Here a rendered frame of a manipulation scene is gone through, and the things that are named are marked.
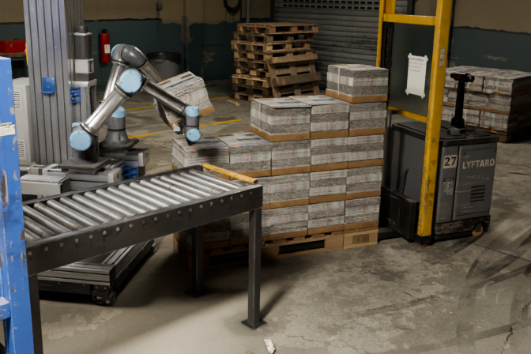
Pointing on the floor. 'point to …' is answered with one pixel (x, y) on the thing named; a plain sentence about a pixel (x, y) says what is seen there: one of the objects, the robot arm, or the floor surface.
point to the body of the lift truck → (448, 175)
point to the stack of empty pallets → (268, 49)
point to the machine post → (13, 226)
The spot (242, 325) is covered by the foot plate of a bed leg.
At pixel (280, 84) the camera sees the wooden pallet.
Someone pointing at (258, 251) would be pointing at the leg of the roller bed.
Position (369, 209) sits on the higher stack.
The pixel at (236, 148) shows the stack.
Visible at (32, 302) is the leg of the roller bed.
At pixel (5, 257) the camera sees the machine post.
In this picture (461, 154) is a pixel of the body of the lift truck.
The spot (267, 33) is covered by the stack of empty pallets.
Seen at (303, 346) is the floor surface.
